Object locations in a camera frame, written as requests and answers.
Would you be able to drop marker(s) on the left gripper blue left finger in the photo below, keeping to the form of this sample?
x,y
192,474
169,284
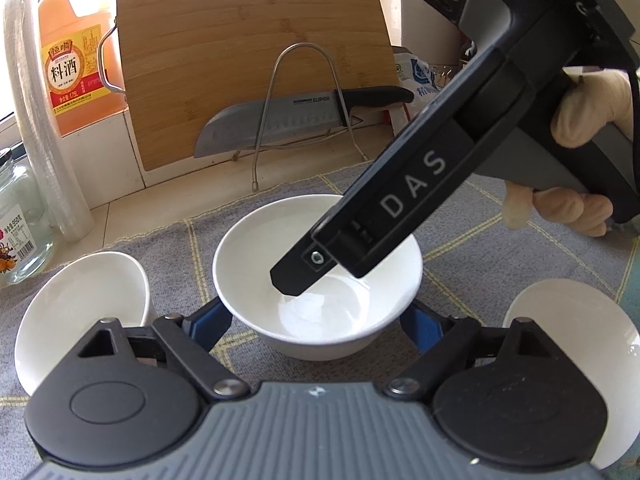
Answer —
x,y
187,342

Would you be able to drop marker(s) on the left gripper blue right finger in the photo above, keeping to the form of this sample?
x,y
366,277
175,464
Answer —
x,y
444,346

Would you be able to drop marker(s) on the white bowl grey flowers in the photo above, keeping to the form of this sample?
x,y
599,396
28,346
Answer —
x,y
338,316

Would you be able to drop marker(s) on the white bowl pink flowers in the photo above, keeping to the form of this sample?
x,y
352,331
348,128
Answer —
x,y
598,336
103,285

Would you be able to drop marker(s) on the santoku kitchen knife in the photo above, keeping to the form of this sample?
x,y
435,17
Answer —
x,y
234,128

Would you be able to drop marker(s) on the right gloved hand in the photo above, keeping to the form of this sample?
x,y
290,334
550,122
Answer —
x,y
572,158

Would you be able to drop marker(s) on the binder clips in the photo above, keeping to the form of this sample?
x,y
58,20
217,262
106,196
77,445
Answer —
x,y
445,73

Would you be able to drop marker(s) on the white blue salt bag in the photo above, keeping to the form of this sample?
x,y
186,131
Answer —
x,y
419,78

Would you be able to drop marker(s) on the plastic wrap roll right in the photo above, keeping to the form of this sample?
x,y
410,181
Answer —
x,y
36,123

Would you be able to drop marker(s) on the large glass jar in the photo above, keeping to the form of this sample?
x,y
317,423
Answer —
x,y
27,239

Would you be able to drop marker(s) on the bamboo cutting board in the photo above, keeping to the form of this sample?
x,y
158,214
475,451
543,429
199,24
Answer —
x,y
185,60

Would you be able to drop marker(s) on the orange cooking wine jug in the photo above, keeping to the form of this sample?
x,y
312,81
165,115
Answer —
x,y
77,47

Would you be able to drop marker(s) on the wire board rack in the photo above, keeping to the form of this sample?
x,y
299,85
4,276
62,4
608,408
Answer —
x,y
312,110

